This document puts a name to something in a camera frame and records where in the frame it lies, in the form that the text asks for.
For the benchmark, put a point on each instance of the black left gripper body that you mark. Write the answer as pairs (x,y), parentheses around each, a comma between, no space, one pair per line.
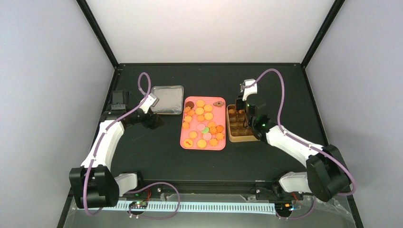
(146,122)

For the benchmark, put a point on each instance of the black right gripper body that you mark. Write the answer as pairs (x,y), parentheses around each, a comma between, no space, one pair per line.
(237,105)

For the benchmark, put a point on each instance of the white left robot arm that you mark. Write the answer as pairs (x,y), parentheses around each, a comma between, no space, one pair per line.
(92,183)

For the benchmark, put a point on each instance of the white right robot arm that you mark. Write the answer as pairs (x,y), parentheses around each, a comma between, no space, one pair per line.
(325,176)

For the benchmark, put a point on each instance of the gold cookie tin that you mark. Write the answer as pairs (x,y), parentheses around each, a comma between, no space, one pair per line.
(236,126)

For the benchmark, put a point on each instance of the silver metal tin lid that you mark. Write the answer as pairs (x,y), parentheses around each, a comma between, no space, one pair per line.
(170,99)

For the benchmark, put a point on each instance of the chocolate chip round cookie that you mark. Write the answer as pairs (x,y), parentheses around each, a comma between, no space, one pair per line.
(220,128)

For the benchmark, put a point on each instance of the dark chocolate round cookie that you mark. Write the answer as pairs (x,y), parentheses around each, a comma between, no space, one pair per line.
(189,105)

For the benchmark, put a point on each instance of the green sandwich cookie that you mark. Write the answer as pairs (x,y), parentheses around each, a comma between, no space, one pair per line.
(205,130)

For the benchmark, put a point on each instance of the pink plastic tray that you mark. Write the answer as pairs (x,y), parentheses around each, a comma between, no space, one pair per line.
(190,120)

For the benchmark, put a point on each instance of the yellow biscuit red cross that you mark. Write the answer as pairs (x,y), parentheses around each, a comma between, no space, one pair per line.
(188,143)

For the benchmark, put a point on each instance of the pink sandwich cookie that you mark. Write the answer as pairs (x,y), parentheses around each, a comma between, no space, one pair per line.
(200,127)
(207,136)

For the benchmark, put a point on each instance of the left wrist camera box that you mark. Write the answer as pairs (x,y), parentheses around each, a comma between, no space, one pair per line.
(147,103)

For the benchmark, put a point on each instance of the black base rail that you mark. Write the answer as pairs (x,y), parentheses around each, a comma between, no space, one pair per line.
(261,189)

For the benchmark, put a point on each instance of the white slotted cable duct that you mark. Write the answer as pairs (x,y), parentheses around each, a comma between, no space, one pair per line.
(208,207)

